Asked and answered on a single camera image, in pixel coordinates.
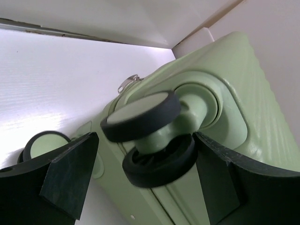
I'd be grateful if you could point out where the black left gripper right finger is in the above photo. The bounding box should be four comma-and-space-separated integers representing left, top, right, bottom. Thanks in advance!
193, 133, 300, 225

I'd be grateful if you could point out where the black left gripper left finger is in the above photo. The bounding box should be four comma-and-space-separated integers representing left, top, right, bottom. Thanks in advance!
0, 132, 98, 225

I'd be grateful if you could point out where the green suitcase with blue lining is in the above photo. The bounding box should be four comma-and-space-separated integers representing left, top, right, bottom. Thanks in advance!
17, 31, 300, 225

